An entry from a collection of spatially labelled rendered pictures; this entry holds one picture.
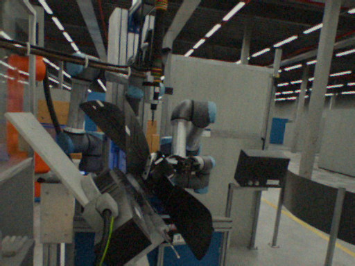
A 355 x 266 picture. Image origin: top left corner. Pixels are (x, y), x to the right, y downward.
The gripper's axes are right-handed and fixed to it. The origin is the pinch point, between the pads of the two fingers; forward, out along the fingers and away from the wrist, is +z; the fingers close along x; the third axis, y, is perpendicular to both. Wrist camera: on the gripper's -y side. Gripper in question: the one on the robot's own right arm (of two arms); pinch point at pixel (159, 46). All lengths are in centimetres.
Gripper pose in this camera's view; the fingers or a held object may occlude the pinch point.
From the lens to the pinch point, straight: 119.8
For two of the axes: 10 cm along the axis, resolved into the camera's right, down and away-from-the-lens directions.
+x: -9.2, -0.1, -4.0
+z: 3.9, 1.9, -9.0
